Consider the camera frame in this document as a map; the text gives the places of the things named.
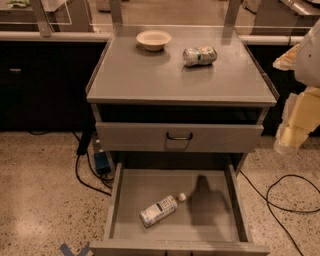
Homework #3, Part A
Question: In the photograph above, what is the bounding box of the blue tape cross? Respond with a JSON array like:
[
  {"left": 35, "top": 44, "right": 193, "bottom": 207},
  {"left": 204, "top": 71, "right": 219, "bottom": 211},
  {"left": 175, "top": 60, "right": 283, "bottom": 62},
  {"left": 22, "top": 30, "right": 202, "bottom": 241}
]
[{"left": 59, "top": 242, "right": 91, "bottom": 256}]

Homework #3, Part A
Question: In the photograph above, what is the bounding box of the open middle grey drawer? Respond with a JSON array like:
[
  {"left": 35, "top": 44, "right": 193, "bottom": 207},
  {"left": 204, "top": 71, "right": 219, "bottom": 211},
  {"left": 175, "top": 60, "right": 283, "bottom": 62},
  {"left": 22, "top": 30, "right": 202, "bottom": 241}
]
[{"left": 91, "top": 165, "right": 270, "bottom": 256}]

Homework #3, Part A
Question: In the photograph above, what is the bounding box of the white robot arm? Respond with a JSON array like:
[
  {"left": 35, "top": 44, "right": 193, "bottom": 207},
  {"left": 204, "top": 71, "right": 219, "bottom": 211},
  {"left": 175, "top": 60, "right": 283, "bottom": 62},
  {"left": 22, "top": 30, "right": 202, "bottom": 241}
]
[{"left": 273, "top": 21, "right": 320, "bottom": 154}]

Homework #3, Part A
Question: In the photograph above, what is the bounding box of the closed top grey drawer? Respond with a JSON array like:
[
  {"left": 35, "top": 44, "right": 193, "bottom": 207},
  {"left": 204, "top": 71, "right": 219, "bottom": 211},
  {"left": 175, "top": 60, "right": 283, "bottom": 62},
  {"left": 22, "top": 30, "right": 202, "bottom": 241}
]
[{"left": 96, "top": 122, "right": 263, "bottom": 153}]

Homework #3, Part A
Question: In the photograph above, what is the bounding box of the black drawer handle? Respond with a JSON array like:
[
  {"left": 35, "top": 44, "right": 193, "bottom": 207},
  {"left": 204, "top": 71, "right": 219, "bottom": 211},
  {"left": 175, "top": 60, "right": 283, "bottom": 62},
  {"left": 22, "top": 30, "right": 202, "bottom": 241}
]
[{"left": 166, "top": 132, "right": 193, "bottom": 141}]

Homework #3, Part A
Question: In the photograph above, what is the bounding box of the crushed green white can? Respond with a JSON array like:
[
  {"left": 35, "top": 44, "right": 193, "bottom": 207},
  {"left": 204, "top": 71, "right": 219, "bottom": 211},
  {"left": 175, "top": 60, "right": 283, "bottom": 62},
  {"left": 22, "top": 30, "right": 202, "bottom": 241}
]
[{"left": 183, "top": 46, "right": 217, "bottom": 67}]

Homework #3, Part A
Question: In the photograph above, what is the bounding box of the black cable right floor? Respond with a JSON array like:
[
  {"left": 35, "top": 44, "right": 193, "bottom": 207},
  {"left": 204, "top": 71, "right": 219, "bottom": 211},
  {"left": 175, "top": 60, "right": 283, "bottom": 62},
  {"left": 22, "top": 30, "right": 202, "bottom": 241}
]
[{"left": 239, "top": 170, "right": 320, "bottom": 256}]

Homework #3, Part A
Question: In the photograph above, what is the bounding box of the black cable left floor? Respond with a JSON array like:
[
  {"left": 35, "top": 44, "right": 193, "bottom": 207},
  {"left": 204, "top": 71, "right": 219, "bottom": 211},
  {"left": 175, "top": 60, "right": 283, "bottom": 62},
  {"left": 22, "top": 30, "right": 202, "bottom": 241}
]
[{"left": 27, "top": 130, "right": 115, "bottom": 198}]

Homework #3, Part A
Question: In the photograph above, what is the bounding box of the blue plastic bottle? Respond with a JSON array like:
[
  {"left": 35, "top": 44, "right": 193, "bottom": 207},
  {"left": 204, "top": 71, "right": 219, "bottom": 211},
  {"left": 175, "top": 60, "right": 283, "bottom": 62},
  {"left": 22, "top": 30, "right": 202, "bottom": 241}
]
[{"left": 139, "top": 193, "right": 186, "bottom": 228}]

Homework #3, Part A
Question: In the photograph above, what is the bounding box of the black cable floor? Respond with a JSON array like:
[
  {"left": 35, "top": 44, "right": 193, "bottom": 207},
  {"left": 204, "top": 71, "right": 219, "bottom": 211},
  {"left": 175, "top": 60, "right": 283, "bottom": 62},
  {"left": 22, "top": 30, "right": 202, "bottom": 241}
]
[
  {"left": 27, "top": 130, "right": 115, "bottom": 198},
  {"left": 239, "top": 170, "right": 320, "bottom": 256}
]

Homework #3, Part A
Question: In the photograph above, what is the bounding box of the beige bowl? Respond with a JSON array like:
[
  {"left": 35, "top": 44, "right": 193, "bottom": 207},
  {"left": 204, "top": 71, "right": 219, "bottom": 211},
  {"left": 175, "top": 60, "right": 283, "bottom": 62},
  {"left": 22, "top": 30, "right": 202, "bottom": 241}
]
[{"left": 136, "top": 30, "right": 172, "bottom": 52}]

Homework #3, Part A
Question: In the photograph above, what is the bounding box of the dark back counter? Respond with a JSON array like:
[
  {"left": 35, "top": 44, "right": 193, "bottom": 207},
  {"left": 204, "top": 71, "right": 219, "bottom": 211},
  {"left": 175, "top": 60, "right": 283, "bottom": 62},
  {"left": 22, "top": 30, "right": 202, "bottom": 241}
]
[{"left": 0, "top": 0, "right": 111, "bottom": 132}]

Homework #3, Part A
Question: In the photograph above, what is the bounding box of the blue power box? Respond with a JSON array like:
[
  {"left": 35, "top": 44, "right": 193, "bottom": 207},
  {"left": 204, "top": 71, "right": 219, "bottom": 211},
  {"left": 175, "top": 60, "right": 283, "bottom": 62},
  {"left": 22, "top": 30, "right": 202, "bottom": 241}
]
[{"left": 94, "top": 152, "right": 110, "bottom": 175}]

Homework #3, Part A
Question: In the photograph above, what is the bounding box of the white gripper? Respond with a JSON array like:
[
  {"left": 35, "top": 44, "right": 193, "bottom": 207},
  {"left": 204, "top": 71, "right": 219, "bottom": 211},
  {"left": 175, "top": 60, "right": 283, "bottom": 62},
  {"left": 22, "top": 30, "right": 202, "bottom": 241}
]
[{"left": 272, "top": 43, "right": 320, "bottom": 155}]

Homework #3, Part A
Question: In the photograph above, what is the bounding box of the grey cabinet with counter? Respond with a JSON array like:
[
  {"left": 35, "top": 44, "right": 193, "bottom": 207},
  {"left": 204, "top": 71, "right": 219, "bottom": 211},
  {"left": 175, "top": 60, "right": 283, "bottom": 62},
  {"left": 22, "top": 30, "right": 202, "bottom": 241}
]
[{"left": 87, "top": 25, "right": 277, "bottom": 171}]

